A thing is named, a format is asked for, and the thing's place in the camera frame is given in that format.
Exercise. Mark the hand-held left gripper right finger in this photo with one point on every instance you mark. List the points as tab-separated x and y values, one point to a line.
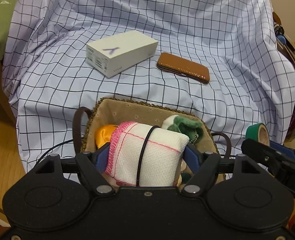
193	157

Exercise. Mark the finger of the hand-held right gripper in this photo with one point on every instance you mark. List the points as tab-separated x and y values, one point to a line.
262	155
283	150

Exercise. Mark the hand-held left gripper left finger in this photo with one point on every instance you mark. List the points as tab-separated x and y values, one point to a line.
102	157

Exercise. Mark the teal peg doll cream head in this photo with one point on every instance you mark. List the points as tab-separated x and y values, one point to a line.
187	178

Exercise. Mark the orange satin ball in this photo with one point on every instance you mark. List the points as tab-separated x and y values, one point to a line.
105	135

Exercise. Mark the green tape roll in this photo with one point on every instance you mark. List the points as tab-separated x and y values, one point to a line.
252	130

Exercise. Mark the green and white plush toy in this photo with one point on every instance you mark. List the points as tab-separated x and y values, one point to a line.
185	125

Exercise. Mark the white towel pink edge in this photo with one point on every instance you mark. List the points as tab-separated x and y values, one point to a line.
160	155

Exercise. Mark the woven basket with beige lining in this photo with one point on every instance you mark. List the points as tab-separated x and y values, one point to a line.
137	112

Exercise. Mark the natural wood peg doll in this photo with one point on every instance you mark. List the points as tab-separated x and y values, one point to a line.
182	166

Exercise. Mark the brown leather case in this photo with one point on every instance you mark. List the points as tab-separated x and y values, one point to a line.
182	66

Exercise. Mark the white cardboard box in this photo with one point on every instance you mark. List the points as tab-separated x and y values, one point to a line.
122	47

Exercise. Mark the checked light blue cloth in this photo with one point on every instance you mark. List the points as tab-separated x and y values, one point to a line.
187	17

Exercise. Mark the green pillow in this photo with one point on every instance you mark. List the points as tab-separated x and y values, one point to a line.
0	17

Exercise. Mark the wooden furniture frame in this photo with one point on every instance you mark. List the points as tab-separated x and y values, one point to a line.
0	85

